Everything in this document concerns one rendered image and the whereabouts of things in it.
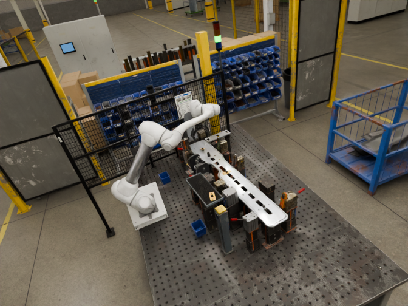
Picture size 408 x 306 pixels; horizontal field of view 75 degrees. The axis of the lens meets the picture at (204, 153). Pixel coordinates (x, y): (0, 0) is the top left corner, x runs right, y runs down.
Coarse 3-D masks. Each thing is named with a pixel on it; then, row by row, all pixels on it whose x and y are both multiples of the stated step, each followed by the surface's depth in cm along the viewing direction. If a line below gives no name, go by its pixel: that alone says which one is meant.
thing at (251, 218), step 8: (248, 216) 186; (256, 216) 185; (248, 224) 184; (256, 224) 188; (248, 232) 189; (256, 232) 194; (248, 240) 198; (256, 240) 198; (248, 248) 203; (256, 248) 203
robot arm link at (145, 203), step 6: (138, 192) 224; (144, 192) 228; (138, 198) 218; (144, 198) 218; (150, 198) 220; (132, 204) 221; (138, 204) 216; (144, 204) 217; (150, 204) 218; (138, 210) 220; (144, 210) 218; (150, 210) 222
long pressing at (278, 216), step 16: (192, 144) 289; (208, 144) 284; (208, 160) 260; (224, 160) 256; (224, 176) 236; (240, 176) 233; (240, 192) 216; (256, 192) 213; (256, 208) 199; (272, 208) 197; (272, 224) 185
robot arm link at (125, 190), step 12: (144, 132) 202; (156, 132) 201; (144, 144) 207; (156, 144) 210; (144, 156) 211; (132, 168) 215; (120, 180) 227; (132, 180) 219; (120, 192) 220; (132, 192) 221
